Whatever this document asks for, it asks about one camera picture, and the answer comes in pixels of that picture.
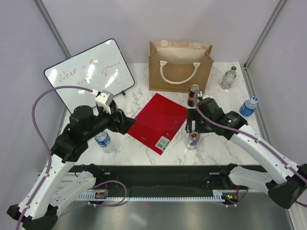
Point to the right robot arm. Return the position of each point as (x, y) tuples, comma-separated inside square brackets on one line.
[(284, 181)]

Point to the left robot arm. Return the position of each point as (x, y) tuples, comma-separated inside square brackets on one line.
[(44, 204)]

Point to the clear glass bottle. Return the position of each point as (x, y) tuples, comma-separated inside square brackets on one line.
[(228, 78)]

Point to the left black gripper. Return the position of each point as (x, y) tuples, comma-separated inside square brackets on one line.
[(123, 125)]

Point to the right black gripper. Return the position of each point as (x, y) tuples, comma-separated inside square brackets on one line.
[(192, 115)]

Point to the jute canvas tote bag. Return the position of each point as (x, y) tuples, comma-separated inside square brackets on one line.
[(175, 66)]

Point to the dark tall beverage can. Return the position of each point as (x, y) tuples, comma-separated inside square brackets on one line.
[(194, 89)]

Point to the white slotted cable duct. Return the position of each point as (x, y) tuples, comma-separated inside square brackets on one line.
[(215, 196)]

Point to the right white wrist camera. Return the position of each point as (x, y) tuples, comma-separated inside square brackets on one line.
[(201, 96)]

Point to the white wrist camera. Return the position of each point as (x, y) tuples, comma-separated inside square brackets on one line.
[(201, 96), (103, 99)]

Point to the blue label plastic bottle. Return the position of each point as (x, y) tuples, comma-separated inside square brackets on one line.
[(249, 106), (103, 139)]

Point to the red plastic folder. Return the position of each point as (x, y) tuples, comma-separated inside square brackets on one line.
[(158, 122)]

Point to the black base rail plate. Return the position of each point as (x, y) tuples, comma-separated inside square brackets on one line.
[(206, 177)]

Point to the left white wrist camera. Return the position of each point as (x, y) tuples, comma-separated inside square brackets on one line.
[(103, 99)]

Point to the white dry-erase board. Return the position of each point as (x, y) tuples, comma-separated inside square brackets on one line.
[(101, 67)]

